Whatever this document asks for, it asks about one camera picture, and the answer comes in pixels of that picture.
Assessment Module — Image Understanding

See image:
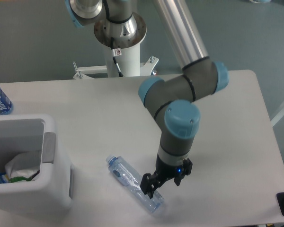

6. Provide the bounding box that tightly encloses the white paper wrapper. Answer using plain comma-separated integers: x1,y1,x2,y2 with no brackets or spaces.
4,150,41,183

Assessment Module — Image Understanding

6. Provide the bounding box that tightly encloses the white trash can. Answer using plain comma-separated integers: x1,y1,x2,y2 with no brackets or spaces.
0,114,73,213

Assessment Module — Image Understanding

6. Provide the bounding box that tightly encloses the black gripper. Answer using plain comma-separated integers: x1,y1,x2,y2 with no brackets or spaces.
140,155,193,198

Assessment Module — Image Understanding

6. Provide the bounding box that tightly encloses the black cable on pedestal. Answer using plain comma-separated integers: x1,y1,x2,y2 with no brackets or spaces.
110,37,124,78

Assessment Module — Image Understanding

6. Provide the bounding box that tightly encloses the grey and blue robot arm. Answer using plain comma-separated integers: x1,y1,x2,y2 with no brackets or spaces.
65,0,229,197

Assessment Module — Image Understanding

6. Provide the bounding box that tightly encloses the clear crushed plastic bottle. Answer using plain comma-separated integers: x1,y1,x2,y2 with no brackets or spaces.
106,155,164,213

